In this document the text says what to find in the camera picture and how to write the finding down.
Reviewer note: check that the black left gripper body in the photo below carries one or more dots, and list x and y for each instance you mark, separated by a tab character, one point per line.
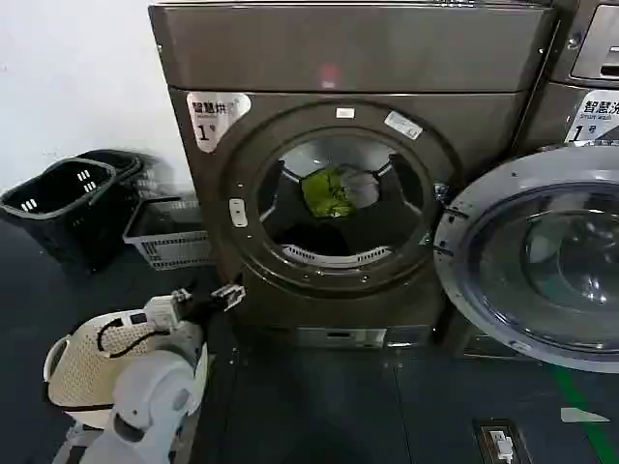
199	308

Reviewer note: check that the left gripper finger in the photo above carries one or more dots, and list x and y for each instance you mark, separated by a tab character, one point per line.
228	297
184	294

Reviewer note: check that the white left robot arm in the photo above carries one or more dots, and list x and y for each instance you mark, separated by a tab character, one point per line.
150	386

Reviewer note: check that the grey slotted plastic basket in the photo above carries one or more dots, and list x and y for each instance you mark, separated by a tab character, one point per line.
169	241

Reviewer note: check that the white door latch plate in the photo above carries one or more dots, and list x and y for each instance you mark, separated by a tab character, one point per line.
238	212

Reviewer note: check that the white perforated laundry basket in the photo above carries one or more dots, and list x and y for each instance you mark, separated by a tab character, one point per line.
79	367

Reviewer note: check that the black garment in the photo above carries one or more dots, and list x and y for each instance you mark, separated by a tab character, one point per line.
338	229

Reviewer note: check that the green garment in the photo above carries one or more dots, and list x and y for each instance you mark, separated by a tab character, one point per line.
321	193

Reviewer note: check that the black plastic laundry basket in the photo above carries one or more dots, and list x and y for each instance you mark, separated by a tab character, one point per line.
63	217
128	162

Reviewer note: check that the white label with number one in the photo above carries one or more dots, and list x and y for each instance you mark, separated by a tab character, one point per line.
208	121

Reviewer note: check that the small white rectangular label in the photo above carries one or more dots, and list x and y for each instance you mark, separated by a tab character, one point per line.
345	113

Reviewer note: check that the silver rectangular label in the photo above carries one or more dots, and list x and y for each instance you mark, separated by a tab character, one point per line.
402	124

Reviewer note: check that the grey dryer with open drum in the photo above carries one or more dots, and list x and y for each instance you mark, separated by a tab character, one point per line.
348	63

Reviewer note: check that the black floor socket box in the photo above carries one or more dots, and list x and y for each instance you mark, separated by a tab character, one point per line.
500	442

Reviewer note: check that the white power plug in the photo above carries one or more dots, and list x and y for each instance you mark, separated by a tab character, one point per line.
503	443

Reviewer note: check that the round glass dryer door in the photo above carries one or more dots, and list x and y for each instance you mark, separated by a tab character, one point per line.
546	261

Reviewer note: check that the green floor tape strip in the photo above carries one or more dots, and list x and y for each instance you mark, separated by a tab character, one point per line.
580	415

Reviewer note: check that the pale floor sticker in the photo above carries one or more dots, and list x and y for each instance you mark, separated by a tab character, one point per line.
584	415

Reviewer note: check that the white and black washer label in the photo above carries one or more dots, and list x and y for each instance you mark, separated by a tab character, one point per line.
594	118

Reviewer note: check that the grey dryer with silver panel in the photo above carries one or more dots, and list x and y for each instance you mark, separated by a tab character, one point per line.
587	53

